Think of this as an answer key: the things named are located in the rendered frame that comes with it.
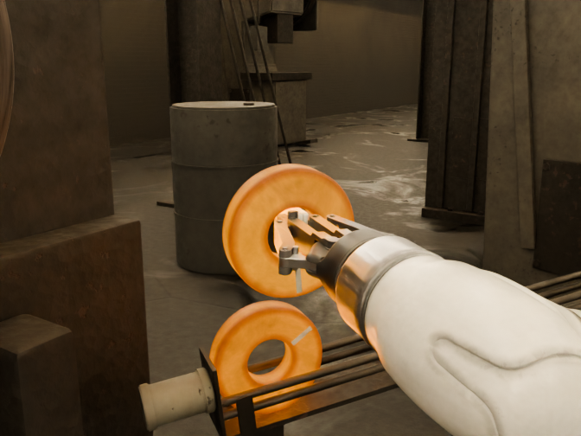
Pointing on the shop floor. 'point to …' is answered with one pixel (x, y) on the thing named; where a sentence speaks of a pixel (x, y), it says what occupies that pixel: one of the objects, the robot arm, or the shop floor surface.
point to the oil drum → (215, 172)
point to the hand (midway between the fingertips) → (290, 218)
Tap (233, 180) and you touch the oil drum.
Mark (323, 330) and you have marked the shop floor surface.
